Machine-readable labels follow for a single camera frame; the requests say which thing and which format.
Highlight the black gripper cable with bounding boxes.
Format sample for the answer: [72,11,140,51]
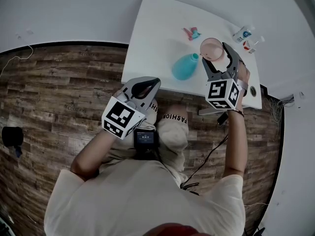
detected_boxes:
[180,134,229,196]

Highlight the small black box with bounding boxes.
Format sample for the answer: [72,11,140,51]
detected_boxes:
[216,112,229,127]

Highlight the person's right forearm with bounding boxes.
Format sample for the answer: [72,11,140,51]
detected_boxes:
[222,96,248,180]

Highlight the tangled grey wire bundle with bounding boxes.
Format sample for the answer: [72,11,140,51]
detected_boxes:
[263,96,295,132]

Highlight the pink textured cup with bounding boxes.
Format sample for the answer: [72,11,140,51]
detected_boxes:
[199,37,226,62]

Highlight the person's right hand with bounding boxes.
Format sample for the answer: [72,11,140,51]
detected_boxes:
[236,64,251,87]

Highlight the beige printed shorts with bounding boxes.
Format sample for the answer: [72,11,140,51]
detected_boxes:
[98,98,190,189]

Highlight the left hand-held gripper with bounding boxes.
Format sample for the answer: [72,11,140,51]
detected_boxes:
[101,76,162,140]

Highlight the pink teal spray nozzle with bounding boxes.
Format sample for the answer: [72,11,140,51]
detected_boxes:
[182,27,203,41]

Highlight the teal bottle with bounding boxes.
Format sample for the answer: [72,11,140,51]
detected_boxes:
[171,53,199,81]

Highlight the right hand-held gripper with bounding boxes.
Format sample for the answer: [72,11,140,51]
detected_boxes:
[201,42,248,111]

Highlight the black screen device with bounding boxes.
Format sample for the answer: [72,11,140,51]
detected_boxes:
[133,129,158,161]

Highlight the black cylindrical pouch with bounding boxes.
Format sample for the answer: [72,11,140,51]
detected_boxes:
[1,126,24,158]

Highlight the long white floor cable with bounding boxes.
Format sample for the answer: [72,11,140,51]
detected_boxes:
[0,45,34,76]

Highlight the white wall socket box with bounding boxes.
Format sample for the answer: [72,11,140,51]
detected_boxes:
[294,91,308,109]

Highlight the person's head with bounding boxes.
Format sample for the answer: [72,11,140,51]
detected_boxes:
[145,223,212,236]

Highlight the person's right leg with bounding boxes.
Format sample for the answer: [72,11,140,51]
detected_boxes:
[169,104,189,115]

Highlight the person's left forearm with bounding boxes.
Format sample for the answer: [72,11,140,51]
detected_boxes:
[70,129,116,181]

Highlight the person's beige shirt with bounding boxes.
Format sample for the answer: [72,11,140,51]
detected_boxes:
[44,160,247,236]

